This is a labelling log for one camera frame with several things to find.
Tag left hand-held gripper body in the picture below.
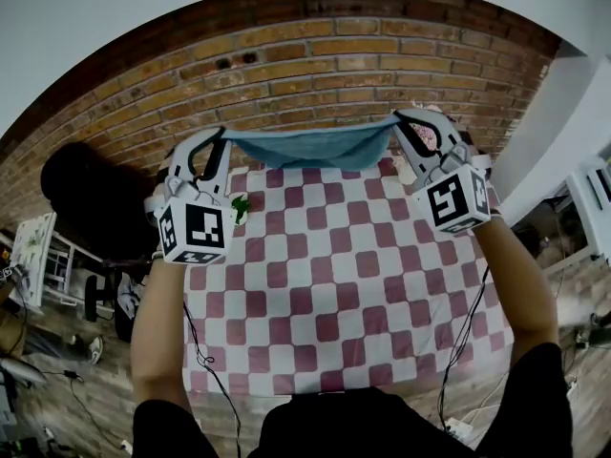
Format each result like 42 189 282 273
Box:
144 173 239 266

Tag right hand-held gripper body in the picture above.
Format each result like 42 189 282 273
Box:
412 141 493 236

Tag blue towel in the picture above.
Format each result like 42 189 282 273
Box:
220 114 403 172

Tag person's left forearm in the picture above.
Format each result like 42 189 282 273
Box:
130 250 193 417

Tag person's right forearm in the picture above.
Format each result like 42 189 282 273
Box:
470 215 560 369

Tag pink floral object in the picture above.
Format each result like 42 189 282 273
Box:
411 121 441 153

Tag small green white object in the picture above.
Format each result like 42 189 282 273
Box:
231 194 251 223

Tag large black round object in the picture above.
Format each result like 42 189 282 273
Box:
39 140 161 262

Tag red white checkered tablecloth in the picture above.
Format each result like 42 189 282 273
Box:
183 156 516 398

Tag white cabinet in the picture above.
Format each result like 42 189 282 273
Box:
565 157 611 262

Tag white board with plant print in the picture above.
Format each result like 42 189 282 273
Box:
10 211 57 307

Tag white power strip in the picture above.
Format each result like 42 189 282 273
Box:
443 416 474 442

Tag person's black shirt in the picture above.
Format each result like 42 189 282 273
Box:
132 341 574 458

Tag black cable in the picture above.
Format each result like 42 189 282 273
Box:
182 301 243 458
436 263 492 432

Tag white wire rack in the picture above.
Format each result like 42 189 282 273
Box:
41 229 104 307

